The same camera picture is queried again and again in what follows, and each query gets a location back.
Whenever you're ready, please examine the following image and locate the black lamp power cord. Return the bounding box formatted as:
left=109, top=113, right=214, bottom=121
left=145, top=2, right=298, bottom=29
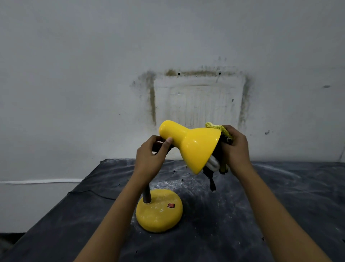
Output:
left=66, top=189, right=117, bottom=201

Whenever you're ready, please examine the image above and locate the person's left forearm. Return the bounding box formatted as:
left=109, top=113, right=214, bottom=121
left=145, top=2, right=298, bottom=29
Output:
left=74, top=172, right=149, bottom=262

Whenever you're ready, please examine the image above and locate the yellow and black cleaning cloth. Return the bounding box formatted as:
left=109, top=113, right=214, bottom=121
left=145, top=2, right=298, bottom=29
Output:
left=202, top=122, right=234, bottom=192

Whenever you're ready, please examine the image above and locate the white wall cable strip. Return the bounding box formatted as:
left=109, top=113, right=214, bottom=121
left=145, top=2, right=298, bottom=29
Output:
left=0, top=178, right=84, bottom=185

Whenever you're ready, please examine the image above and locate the person's left hand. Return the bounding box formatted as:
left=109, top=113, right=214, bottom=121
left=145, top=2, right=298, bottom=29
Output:
left=133, top=135, right=174, bottom=187

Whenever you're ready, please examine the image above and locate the person's right forearm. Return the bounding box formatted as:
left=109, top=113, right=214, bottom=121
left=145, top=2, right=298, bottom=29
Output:
left=236, top=167, right=332, bottom=262

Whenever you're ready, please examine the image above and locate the person's right hand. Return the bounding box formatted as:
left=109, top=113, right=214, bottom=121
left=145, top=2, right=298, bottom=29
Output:
left=220, top=125, right=254, bottom=179

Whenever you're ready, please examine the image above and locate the black table cover sheet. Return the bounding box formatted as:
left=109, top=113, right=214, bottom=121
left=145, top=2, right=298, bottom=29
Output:
left=0, top=158, right=345, bottom=262

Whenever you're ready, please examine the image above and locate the yellow table lamp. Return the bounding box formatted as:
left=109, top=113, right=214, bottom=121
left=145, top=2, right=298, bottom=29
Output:
left=135, top=120, right=222, bottom=234

